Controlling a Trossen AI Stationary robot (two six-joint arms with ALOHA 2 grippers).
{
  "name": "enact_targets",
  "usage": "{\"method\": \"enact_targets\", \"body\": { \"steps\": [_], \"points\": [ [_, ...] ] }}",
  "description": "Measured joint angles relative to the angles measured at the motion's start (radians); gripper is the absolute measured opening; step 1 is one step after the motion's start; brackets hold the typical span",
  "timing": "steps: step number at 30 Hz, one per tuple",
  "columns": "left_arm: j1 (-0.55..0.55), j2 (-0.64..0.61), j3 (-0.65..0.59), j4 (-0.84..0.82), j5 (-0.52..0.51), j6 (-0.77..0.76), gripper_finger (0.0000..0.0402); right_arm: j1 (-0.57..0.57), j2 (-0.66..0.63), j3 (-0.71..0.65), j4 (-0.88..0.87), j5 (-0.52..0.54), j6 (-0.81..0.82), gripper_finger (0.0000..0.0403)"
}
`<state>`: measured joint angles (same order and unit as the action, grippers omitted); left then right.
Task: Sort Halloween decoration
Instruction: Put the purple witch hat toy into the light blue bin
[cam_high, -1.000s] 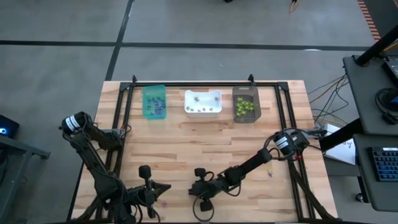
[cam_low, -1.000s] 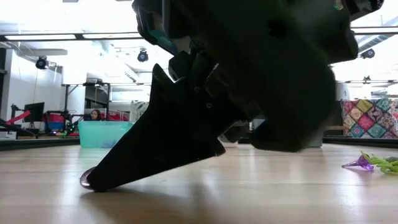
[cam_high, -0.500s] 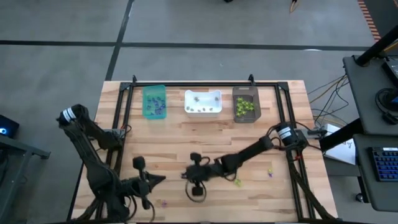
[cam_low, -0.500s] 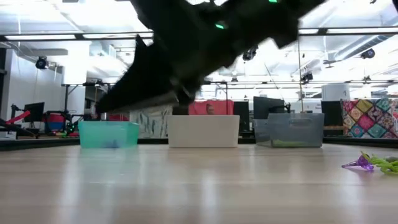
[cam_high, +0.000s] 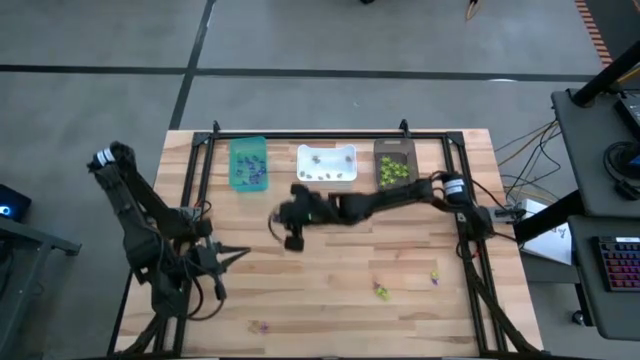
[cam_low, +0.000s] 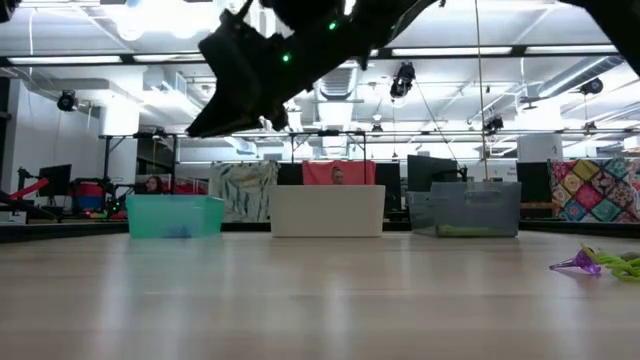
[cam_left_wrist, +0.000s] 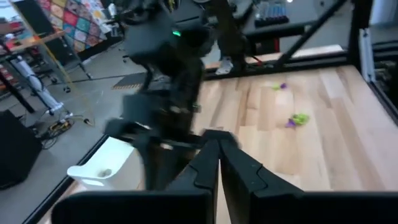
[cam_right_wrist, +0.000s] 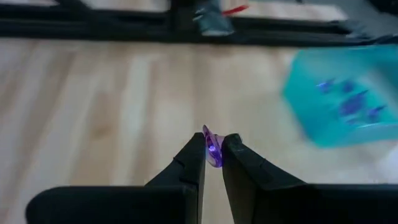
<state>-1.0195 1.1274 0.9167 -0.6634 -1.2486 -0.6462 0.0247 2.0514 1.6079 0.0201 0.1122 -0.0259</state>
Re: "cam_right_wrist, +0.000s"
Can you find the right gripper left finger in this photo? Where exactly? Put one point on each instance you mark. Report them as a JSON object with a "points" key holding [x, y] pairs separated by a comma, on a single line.
{"points": [[192, 168]]}

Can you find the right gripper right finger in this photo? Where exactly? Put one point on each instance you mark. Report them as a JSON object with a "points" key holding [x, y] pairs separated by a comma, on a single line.
{"points": [[242, 171]]}

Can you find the teal plastic bin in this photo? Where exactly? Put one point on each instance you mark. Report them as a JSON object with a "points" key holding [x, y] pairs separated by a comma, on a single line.
{"points": [[304, 109]]}

